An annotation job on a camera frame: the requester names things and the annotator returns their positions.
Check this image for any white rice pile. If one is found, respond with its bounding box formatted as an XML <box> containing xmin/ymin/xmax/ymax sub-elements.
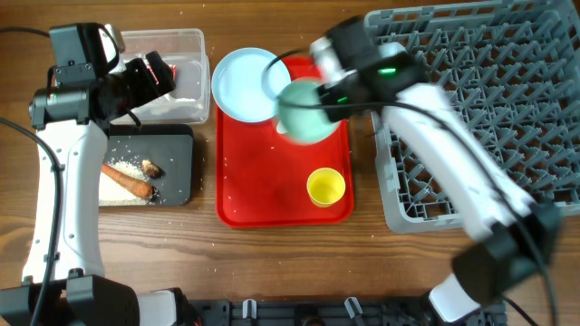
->
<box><xmin>99</xmin><ymin>161</ymin><xmax>149</xmax><ymax>206</ymax></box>

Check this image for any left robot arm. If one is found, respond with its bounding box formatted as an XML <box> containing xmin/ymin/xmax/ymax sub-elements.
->
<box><xmin>1</xmin><ymin>23</ymin><xmax>203</xmax><ymax>325</ymax></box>

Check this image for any orange carrot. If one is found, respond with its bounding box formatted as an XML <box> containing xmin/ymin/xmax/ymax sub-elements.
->
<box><xmin>101</xmin><ymin>164</ymin><xmax>153</xmax><ymax>199</ymax></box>

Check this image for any mint green bowl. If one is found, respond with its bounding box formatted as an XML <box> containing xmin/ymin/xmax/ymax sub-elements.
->
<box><xmin>275</xmin><ymin>78</ymin><xmax>340</xmax><ymax>145</ymax></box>

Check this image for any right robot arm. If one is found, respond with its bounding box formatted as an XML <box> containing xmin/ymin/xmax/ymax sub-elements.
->
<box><xmin>309</xmin><ymin>17</ymin><xmax>564</xmax><ymax>324</ymax></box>

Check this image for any black plastic tray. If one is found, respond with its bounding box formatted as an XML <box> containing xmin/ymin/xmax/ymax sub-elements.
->
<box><xmin>103</xmin><ymin>124</ymin><xmax>195</xmax><ymax>206</ymax></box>

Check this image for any brown food scrap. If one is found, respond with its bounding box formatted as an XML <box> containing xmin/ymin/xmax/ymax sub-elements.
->
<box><xmin>140</xmin><ymin>159</ymin><xmax>163</xmax><ymax>178</ymax></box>

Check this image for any left black cable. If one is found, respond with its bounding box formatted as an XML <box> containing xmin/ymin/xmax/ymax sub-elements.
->
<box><xmin>0</xmin><ymin>26</ymin><xmax>64</xmax><ymax>326</ymax></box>

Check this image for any red serving tray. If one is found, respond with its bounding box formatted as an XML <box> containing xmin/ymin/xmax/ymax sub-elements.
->
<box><xmin>212</xmin><ymin>56</ymin><xmax>354</xmax><ymax>228</ymax></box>

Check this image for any white plastic spoon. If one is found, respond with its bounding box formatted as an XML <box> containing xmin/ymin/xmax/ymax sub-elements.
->
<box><xmin>276</xmin><ymin>121</ymin><xmax>287</xmax><ymax>134</ymax></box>

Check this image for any grey dishwasher rack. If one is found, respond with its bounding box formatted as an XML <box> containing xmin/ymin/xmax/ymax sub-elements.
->
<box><xmin>364</xmin><ymin>1</ymin><xmax>579</xmax><ymax>216</ymax></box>

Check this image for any clear plastic bin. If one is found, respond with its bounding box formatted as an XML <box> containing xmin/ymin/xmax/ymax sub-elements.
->
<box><xmin>121</xmin><ymin>28</ymin><xmax>210</xmax><ymax>124</ymax></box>

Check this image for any red snack wrapper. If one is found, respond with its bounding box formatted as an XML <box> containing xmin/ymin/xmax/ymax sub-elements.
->
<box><xmin>169</xmin><ymin>64</ymin><xmax>177</xmax><ymax>81</ymax></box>

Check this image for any yellow plastic cup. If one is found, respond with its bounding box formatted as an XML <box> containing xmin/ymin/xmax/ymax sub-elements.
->
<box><xmin>306</xmin><ymin>168</ymin><xmax>346</xmax><ymax>207</ymax></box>

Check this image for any light blue plate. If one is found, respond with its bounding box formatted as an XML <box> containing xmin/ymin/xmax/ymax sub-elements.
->
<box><xmin>211</xmin><ymin>47</ymin><xmax>291</xmax><ymax>123</ymax></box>

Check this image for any right black cable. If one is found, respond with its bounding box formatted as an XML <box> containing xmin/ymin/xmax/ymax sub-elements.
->
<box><xmin>261</xmin><ymin>47</ymin><xmax>561</xmax><ymax>326</ymax></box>

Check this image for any black cable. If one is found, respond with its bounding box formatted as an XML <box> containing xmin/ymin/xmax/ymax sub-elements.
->
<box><xmin>261</xmin><ymin>47</ymin><xmax>561</xmax><ymax>326</ymax></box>
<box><xmin>0</xmin><ymin>26</ymin><xmax>64</xmax><ymax>326</ymax></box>

